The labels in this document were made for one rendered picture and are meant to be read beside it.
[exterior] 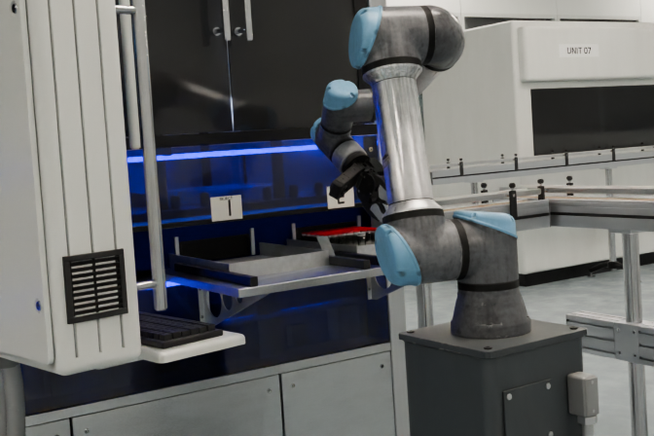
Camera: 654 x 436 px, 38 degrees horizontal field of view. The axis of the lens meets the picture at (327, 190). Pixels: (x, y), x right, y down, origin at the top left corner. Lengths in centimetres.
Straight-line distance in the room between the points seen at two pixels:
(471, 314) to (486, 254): 12
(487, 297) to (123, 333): 66
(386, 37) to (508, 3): 755
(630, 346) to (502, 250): 138
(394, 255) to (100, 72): 61
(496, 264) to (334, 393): 95
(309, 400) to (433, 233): 95
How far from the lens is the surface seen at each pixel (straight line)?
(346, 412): 266
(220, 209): 240
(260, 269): 217
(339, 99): 218
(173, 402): 241
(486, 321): 181
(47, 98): 168
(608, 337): 318
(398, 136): 179
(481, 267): 180
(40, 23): 169
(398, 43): 183
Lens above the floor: 117
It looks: 3 degrees down
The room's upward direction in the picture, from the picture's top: 4 degrees counter-clockwise
